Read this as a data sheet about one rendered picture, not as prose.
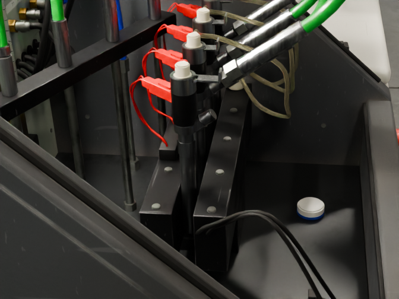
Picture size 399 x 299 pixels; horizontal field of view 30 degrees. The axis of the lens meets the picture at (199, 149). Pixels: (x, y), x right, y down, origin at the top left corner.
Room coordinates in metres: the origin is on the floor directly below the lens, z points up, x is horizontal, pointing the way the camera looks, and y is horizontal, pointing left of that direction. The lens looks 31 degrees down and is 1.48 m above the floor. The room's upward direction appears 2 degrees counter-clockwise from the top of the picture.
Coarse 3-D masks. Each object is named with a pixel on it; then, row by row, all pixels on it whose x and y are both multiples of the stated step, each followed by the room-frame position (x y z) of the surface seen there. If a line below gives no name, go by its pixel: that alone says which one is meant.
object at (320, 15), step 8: (0, 0) 0.76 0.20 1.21; (328, 0) 0.70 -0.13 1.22; (336, 0) 0.69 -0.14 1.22; (344, 0) 0.69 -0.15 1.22; (0, 8) 0.76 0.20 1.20; (320, 8) 0.70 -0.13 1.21; (328, 8) 0.70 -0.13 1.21; (336, 8) 0.69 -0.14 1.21; (0, 16) 0.76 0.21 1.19; (312, 16) 0.70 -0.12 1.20; (320, 16) 0.70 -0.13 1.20; (328, 16) 0.70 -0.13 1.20; (0, 24) 0.76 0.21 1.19; (304, 24) 0.70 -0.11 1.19; (312, 24) 0.70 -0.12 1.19; (320, 24) 0.70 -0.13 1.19; (0, 32) 0.75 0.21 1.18; (0, 40) 0.75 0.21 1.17; (0, 48) 0.75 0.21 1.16; (8, 48) 0.76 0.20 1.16; (0, 56) 0.75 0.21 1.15
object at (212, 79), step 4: (196, 76) 0.73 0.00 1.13; (200, 76) 0.73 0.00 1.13; (204, 76) 0.73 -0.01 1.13; (208, 76) 0.73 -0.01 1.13; (212, 76) 0.73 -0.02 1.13; (216, 76) 0.73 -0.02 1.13; (192, 80) 0.72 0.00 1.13; (196, 80) 0.72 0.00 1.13; (200, 80) 0.72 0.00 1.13; (204, 80) 0.72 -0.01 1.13; (208, 80) 0.72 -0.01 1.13; (212, 80) 0.72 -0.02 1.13; (216, 80) 0.72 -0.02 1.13
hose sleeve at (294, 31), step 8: (296, 24) 0.70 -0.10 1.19; (280, 32) 0.71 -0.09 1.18; (288, 32) 0.70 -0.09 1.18; (296, 32) 0.70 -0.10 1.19; (304, 32) 0.70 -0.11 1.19; (272, 40) 0.71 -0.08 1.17; (280, 40) 0.70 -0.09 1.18; (288, 40) 0.70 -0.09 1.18; (296, 40) 0.70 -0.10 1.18; (256, 48) 0.71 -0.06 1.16; (264, 48) 0.71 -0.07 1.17; (272, 48) 0.70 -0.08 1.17; (280, 48) 0.70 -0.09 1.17; (248, 56) 0.71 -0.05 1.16; (256, 56) 0.71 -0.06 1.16; (264, 56) 0.70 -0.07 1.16; (272, 56) 0.71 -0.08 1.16; (240, 64) 0.71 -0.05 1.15; (248, 64) 0.71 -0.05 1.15; (256, 64) 0.71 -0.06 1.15
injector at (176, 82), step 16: (176, 80) 0.72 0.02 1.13; (176, 96) 0.72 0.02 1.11; (192, 96) 0.72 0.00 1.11; (176, 112) 0.72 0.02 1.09; (192, 112) 0.72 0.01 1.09; (208, 112) 0.72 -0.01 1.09; (176, 128) 0.72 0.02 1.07; (192, 128) 0.72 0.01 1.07; (192, 144) 0.72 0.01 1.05; (192, 160) 0.72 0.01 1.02; (192, 176) 0.72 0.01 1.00; (192, 192) 0.72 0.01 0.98; (192, 208) 0.72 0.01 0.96; (192, 224) 0.72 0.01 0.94
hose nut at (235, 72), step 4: (236, 60) 0.72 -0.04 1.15; (228, 64) 0.72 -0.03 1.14; (232, 64) 0.71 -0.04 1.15; (236, 64) 0.71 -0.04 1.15; (224, 68) 0.72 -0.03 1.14; (228, 68) 0.71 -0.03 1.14; (232, 68) 0.71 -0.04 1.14; (236, 68) 0.71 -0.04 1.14; (228, 72) 0.71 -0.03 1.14; (232, 72) 0.71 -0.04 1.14; (236, 72) 0.71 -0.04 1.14; (240, 72) 0.71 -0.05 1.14; (228, 76) 0.71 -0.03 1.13; (232, 76) 0.71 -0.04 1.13; (236, 76) 0.71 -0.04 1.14; (240, 76) 0.71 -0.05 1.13; (232, 80) 0.71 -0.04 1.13; (236, 80) 0.72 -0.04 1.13
